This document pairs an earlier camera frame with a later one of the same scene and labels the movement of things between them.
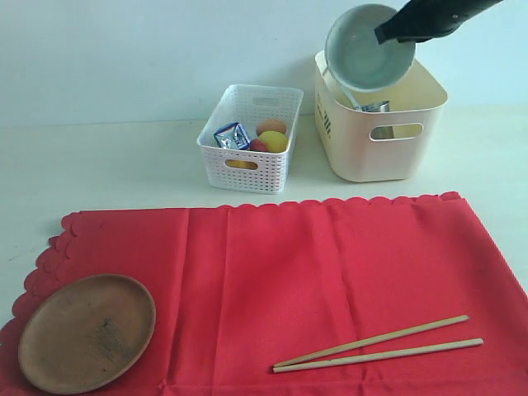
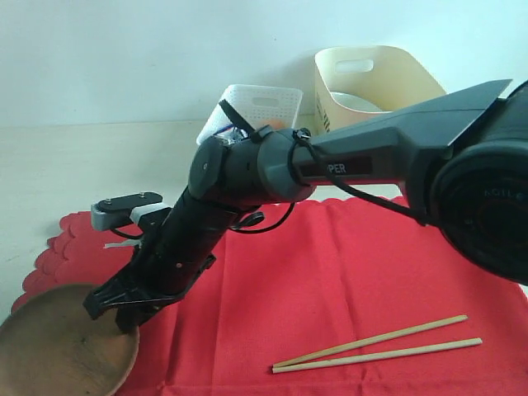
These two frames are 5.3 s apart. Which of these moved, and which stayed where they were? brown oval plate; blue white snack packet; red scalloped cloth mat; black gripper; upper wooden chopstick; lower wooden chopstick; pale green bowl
Moved: brown oval plate; pale green bowl; black gripper
Stayed: blue white snack packet; upper wooden chopstick; red scalloped cloth mat; lower wooden chopstick
